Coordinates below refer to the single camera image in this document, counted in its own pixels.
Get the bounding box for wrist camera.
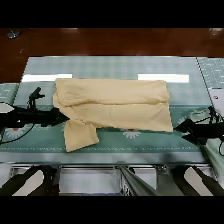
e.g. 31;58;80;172
27;86;46;110
207;105;222;124

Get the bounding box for black cable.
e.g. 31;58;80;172
0;123;35;145
217;137;224;157

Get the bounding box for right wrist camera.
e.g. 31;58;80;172
207;105;222;124

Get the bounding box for yellow shirt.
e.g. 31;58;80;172
52;77;175;154

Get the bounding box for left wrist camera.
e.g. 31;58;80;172
27;86;46;110

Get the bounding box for silver frame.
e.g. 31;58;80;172
0;139;224;197

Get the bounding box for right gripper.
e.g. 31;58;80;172
175;118;215;146

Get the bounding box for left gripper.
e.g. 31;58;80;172
39;107;70;128

